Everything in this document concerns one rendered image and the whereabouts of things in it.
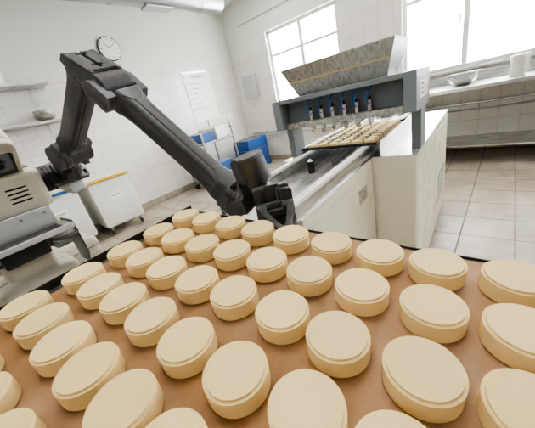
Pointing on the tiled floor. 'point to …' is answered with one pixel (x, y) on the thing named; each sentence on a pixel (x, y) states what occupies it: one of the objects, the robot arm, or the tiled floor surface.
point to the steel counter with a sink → (490, 78)
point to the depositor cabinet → (408, 184)
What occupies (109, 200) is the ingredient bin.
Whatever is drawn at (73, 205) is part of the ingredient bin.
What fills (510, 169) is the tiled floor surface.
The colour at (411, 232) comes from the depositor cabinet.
